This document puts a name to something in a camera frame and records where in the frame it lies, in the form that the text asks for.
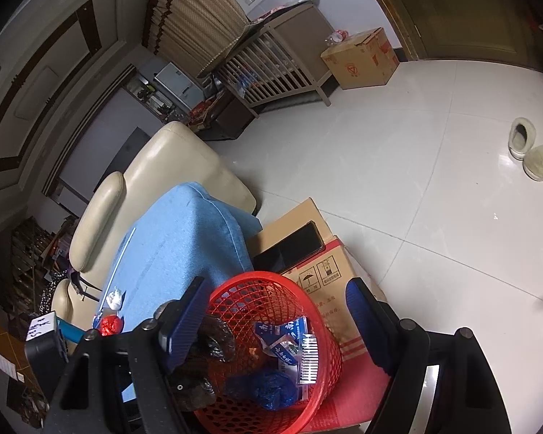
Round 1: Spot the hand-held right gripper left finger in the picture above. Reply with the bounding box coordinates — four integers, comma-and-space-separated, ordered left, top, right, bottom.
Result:
43, 276, 218, 434

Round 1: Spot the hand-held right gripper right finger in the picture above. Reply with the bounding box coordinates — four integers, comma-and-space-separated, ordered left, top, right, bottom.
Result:
345, 277, 512, 434

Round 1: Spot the black plastic bag bundle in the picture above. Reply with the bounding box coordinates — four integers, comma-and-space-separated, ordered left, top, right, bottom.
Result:
176, 315, 237, 412

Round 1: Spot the white blue barcode box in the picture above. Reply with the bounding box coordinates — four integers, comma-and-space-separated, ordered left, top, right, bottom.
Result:
297, 335, 320, 401

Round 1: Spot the red wrapper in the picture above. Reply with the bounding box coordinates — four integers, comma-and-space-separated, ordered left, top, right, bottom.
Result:
98, 314, 124, 336

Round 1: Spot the red plastic mesh basket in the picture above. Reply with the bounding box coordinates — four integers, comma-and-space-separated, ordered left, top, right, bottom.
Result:
192, 271, 343, 434

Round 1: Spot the torn blue and white box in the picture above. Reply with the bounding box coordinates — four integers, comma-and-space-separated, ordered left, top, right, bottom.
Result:
252, 316, 309, 367

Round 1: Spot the blue plastic bag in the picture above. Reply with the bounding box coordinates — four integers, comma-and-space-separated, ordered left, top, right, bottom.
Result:
226, 368, 299, 411

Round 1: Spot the cardboard box with red print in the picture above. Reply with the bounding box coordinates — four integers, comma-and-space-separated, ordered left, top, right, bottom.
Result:
247, 197, 392, 432

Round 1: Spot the black floral garment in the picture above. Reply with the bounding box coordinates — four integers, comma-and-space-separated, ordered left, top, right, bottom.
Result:
38, 269, 80, 315

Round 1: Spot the blue tablecloth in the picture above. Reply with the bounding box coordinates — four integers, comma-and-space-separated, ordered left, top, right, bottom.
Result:
93, 182, 263, 403

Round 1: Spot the black phone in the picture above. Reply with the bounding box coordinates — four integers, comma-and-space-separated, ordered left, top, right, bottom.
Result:
252, 221, 327, 276

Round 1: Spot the beige leather sofa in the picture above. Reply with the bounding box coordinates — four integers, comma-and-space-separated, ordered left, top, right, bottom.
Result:
50, 120, 258, 326

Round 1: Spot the black television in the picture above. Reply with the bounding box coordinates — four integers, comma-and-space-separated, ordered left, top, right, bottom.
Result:
104, 127, 150, 182

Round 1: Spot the dark wooden cabinet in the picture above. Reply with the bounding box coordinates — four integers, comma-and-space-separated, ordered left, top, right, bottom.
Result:
199, 90, 258, 142

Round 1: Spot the brown cardboard box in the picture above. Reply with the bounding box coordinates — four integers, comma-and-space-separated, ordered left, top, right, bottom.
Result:
321, 27, 400, 90

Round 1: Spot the wooden crib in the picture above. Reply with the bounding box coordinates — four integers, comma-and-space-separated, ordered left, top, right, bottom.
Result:
212, 2, 333, 108

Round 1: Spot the beige curtain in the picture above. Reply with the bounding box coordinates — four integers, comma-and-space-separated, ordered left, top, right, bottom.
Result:
142, 0, 254, 77

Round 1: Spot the wooden door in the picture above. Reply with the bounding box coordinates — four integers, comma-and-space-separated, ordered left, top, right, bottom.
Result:
357, 0, 543, 77

